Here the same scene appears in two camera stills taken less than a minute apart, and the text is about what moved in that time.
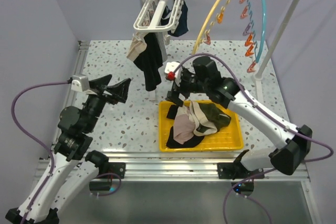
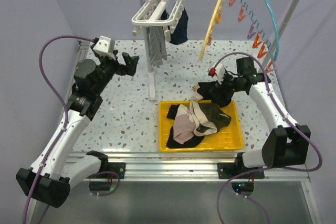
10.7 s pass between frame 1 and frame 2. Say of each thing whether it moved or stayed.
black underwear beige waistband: moved
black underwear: stayed
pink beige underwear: stayed
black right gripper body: moved
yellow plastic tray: stayed
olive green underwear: stayed
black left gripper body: moved
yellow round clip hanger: moved
